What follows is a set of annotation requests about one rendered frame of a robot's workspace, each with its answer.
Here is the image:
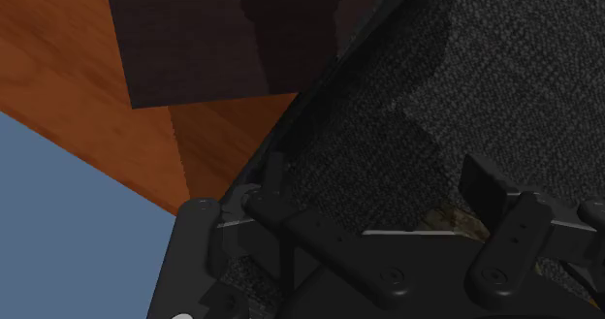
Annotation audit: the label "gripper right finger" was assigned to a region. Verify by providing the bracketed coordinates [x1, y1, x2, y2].
[457, 154, 605, 310]

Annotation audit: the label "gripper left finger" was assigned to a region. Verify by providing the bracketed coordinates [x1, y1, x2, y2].
[145, 152, 413, 319]

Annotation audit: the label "brown mottled object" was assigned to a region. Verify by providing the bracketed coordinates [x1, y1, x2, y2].
[420, 204, 493, 241]

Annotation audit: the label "dark grey fabric sofa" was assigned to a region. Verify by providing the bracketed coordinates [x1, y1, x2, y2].
[221, 0, 605, 319]

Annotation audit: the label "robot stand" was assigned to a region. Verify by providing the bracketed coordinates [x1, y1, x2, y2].
[104, 0, 342, 110]

